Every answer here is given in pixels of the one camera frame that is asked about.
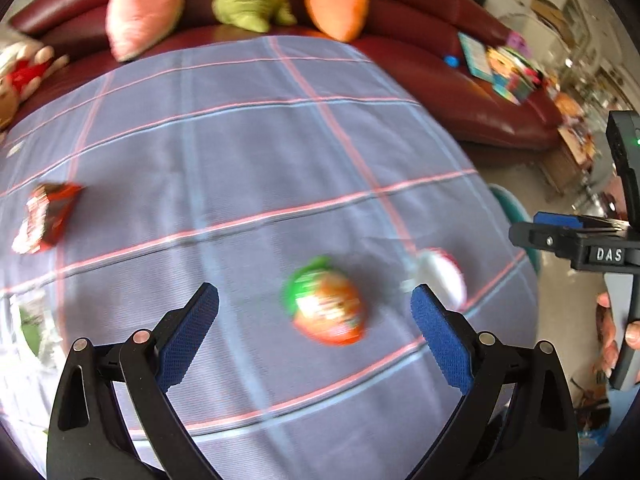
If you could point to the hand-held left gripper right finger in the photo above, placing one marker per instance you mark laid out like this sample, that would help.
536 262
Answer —
440 335

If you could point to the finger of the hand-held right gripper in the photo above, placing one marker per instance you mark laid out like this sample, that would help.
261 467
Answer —
555 219
540 237

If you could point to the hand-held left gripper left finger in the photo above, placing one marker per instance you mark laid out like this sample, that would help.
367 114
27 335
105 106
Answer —
192 330

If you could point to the teal trash bin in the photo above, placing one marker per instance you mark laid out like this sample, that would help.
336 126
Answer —
517 212

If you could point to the green and orange snack packet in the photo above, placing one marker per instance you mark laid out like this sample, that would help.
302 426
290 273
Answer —
327 305

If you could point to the person's right hand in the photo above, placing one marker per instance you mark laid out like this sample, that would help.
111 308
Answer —
607 340

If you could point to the white and red crumpled cup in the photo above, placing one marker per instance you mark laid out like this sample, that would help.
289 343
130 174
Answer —
442 275

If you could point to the stack of colourful books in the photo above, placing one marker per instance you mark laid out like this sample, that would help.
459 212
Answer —
515 72

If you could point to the white plastic bag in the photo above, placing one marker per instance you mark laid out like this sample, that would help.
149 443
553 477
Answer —
35 330

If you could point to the plaid purple tablecloth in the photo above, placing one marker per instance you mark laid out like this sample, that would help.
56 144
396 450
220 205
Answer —
225 160

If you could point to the teal book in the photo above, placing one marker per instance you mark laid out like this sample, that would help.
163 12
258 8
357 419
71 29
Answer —
475 55

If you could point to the dark red leather sofa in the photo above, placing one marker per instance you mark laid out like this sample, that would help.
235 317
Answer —
425 90

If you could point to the red snack packet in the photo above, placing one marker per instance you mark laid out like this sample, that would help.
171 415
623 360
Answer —
50 210

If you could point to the small blue toy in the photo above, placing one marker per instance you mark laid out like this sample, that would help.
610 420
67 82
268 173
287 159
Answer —
451 60

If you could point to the cardboard box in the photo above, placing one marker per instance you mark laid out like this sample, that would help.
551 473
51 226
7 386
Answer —
547 7

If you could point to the red and white plush toy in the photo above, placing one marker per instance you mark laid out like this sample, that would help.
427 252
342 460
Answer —
25 72

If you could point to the orange carrot plush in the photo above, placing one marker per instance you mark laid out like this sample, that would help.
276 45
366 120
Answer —
335 0

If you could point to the pink carrot plush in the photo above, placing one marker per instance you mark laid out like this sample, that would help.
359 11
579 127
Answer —
145 10

